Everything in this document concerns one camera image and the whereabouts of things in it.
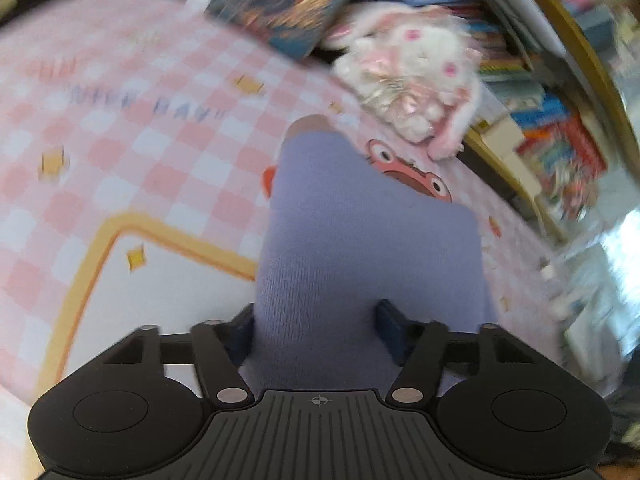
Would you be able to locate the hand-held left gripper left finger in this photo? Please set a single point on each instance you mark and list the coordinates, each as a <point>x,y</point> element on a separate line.
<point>245,332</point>

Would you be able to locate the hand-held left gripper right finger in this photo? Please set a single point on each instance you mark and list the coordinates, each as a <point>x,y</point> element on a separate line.
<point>392,330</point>

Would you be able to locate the purple and brown sweater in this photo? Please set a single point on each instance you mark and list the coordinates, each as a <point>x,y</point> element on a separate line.
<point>365,260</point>

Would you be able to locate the white charger plug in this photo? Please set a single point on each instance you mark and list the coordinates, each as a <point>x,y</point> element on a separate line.
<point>548,272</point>

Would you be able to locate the pink checkered printed desk mat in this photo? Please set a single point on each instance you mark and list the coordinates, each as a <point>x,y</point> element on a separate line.
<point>125,150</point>

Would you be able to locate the row of colourful books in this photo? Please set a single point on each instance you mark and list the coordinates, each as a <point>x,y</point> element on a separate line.
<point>560,145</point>

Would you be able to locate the pink and white plush bunny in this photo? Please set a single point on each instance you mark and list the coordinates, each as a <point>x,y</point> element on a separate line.
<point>415,60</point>

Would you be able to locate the large illustrated novel book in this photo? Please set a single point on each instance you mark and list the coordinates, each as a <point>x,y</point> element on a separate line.
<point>280,5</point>

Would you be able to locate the wooden bookshelf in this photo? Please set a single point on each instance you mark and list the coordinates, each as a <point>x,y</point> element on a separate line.
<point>565,35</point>

